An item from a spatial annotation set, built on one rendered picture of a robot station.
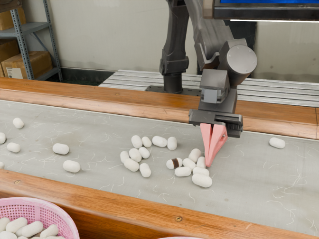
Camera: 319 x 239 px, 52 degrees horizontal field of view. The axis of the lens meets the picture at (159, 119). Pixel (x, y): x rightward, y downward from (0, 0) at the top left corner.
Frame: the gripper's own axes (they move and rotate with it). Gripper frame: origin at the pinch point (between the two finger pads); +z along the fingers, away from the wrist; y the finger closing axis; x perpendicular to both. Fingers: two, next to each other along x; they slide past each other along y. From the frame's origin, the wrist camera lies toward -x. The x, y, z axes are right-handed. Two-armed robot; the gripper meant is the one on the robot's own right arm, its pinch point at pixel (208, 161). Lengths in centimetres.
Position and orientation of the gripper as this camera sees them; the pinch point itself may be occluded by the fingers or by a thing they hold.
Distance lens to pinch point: 63.8
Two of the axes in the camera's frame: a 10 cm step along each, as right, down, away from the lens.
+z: -2.3, 9.2, -3.1
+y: 9.4, 1.2, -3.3
